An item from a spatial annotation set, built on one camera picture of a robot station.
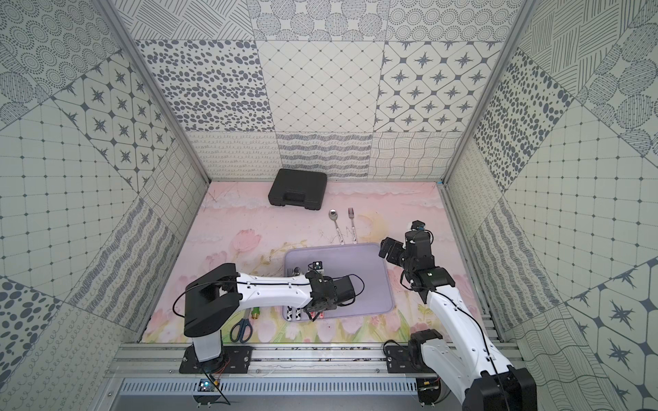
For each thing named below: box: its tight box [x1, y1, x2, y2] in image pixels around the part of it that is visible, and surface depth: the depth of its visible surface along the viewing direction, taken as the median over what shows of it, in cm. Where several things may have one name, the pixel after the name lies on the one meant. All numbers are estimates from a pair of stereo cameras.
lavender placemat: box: [283, 243, 394, 315], surface depth 97 cm
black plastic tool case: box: [267, 168, 328, 211], surface depth 116 cm
